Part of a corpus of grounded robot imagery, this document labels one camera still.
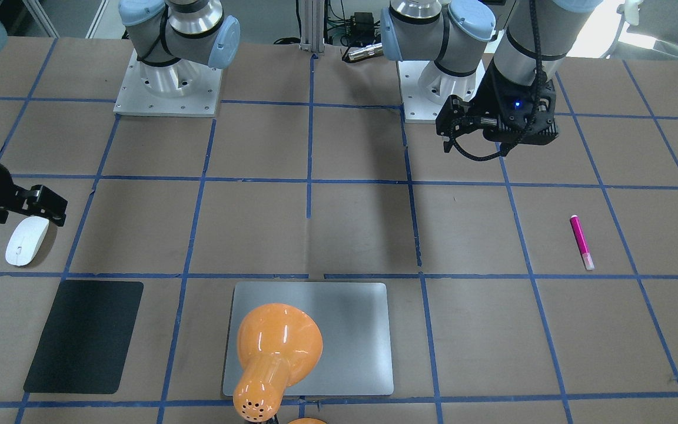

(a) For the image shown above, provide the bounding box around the orange desk lamp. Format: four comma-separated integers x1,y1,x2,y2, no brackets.
233,303,324,423

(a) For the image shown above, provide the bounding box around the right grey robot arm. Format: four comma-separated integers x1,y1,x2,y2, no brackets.
0,1,241,227

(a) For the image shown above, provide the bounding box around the pink marker pen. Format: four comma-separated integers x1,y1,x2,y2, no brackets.
570,214,595,271

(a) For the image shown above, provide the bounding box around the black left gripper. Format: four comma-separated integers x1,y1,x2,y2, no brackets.
436,62,559,154

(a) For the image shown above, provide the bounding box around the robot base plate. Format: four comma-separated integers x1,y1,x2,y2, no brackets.
397,60,486,124
113,51,223,118

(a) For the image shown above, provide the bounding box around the black mousepad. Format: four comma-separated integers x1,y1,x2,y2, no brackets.
24,279,144,395

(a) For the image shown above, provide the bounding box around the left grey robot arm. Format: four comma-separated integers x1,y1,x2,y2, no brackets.
380,1,599,161

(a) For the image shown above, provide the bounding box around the silver laptop notebook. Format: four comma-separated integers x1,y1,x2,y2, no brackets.
222,281,394,397

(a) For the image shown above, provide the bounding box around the white computer mouse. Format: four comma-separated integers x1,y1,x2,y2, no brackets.
5,216,49,267

